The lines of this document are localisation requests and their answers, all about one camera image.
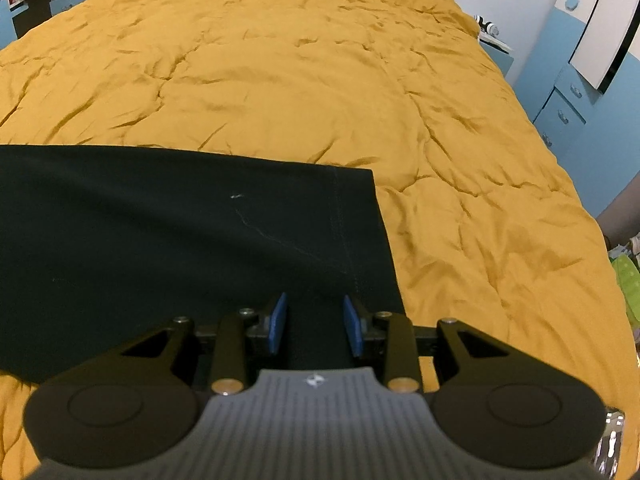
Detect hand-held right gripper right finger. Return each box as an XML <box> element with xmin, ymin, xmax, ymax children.
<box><xmin>342</xmin><ymin>295</ymin><xmax>511</xmax><ymax>393</ymax></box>

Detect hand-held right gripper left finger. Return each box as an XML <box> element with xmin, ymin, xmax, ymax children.
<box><xmin>120</xmin><ymin>292</ymin><xmax>289</xmax><ymax>395</ymax></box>

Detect black pants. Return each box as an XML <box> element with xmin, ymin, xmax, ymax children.
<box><xmin>0</xmin><ymin>145</ymin><xmax>407</xmax><ymax>386</ymax></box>

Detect yellow blanket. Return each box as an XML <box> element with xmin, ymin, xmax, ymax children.
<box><xmin>0</xmin><ymin>0</ymin><xmax>638</xmax><ymax>480</ymax></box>

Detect green patterned cloth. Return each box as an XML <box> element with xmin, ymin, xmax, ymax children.
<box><xmin>610</xmin><ymin>252</ymin><xmax>640</xmax><ymax>326</ymax></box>

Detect blue wardrobe with drawers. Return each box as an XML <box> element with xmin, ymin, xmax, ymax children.
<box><xmin>532</xmin><ymin>0</ymin><xmax>640</xmax><ymax>221</ymax></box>

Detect blue nightstand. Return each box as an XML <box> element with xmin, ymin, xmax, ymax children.
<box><xmin>477</xmin><ymin>30</ymin><xmax>515</xmax><ymax>78</ymax></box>

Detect black white striped item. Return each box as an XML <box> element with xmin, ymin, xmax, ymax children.
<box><xmin>472</xmin><ymin>14</ymin><xmax>501</xmax><ymax>37</ymax></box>

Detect white panel with black edge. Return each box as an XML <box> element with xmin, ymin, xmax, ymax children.
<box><xmin>569</xmin><ymin>0</ymin><xmax>640</xmax><ymax>95</ymax></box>

